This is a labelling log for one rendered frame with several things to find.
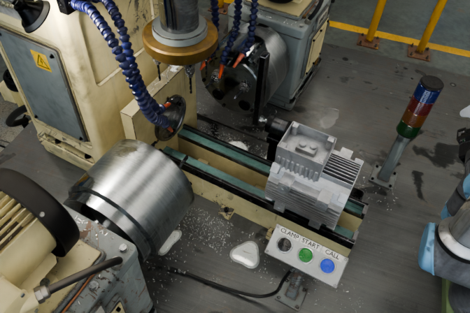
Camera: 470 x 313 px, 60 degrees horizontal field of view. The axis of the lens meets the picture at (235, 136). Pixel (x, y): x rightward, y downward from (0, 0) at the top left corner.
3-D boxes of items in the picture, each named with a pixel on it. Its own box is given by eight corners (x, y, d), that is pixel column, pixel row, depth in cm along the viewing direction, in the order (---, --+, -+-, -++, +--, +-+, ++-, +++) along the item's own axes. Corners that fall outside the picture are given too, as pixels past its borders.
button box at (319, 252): (266, 252, 95) (263, 252, 90) (278, 224, 96) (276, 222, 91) (336, 288, 90) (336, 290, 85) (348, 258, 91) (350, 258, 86)
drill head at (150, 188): (36, 279, 97) (-6, 226, 79) (131, 174, 119) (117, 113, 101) (118, 333, 90) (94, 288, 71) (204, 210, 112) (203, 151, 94)
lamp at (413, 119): (399, 122, 116) (405, 111, 113) (404, 110, 120) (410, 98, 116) (421, 130, 114) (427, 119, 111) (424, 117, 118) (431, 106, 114)
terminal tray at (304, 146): (273, 165, 104) (276, 146, 98) (289, 138, 110) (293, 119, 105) (317, 184, 100) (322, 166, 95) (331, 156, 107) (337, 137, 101)
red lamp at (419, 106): (405, 111, 113) (411, 99, 109) (410, 98, 116) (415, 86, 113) (427, 119, 111) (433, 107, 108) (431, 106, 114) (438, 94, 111)
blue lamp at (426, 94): (411, 99, 109) (417, 86, 106) (415, 86, 113) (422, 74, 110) (433, 107, 108) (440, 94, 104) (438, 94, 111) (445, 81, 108)
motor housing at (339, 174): (260, 209, 113) (267, 167, 99) (287, 163, 124) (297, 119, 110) (329, 242, 107) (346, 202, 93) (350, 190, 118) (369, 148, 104)
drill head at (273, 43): (187, 113, 138) (183, 52, 119) (243, 52, 163) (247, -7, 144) (252, 141, 130) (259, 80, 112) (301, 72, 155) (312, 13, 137)
